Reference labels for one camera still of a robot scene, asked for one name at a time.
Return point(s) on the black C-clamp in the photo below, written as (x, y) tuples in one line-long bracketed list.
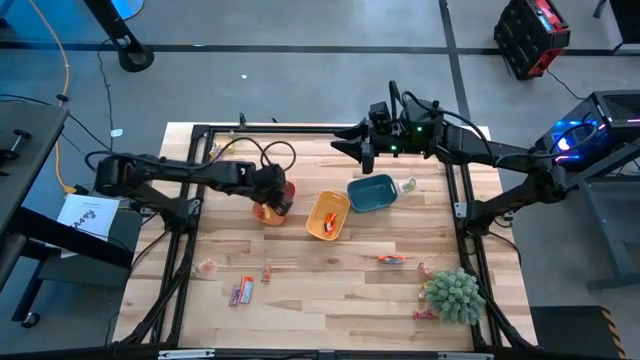
[(242, 121)]

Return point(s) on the grey metal computer stand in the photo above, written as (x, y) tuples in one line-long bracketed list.
[(612, 225)]

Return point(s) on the white printed paper sheet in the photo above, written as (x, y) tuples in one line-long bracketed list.
[(87, 212)]

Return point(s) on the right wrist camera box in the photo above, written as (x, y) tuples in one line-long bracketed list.
[(380, 112)]

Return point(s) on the yellow orange candy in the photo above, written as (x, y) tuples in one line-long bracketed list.
[(262, 212)]

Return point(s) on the teal plastic bin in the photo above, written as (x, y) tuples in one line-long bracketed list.
[(372, 195)]

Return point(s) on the small gold candy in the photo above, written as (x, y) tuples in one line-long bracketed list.
[(422, 292)]

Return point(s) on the white floor tag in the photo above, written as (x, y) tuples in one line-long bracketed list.
[(116, 132)]

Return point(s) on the grey desk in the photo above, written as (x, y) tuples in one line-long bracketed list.
[(30, 175)]

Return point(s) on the black desk leg frame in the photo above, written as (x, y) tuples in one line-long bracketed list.
[(75, 239)]

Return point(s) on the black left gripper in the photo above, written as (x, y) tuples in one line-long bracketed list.
[(272, 185)]

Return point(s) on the small red candy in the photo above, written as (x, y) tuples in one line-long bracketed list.
[(425, 270), (266, 274)]

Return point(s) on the red candy wrapper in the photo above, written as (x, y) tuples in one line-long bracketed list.
[(425, 315)]

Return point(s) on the black hazard striped mat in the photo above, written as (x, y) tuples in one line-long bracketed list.
[(570, 335)]

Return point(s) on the green artificial plant white pot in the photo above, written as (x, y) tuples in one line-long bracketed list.
[(455, 296)]

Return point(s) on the black computer tower rgb lights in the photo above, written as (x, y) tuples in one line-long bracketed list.
[(615, 112)]

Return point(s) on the yellow plastic bin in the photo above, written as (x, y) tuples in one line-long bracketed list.
[(317, 220)]

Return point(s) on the purple candy bar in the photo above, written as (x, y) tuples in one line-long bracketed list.
[(234, 296)]

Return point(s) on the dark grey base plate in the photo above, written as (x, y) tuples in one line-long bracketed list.
[(127, 225)]

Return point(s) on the clear pink candy wrapper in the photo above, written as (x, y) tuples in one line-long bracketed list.
[(206, 268)]

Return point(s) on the black pole stand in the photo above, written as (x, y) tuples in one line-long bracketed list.
[(132, 55)]

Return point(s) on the red black tool box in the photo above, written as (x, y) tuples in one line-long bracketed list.
[(530, 35)]

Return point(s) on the black aluminium table frame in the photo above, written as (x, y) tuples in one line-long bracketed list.
[(280, 129)]

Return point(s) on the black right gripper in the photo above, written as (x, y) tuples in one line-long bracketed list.
[(385, 140)]

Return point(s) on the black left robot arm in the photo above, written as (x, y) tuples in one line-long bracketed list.
[(150, 172)]

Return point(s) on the small red snack packet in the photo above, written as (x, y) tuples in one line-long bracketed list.
[(246, 290)]

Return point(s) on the blue round object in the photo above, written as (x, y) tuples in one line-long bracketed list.
[(127, 6)]

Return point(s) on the orange plastic bin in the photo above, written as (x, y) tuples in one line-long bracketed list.
[(275, 222)]

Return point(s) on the tall black partition panel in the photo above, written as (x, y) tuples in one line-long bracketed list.
[(625, 15)]

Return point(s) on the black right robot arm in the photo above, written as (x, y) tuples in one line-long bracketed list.
[(500, 150)]

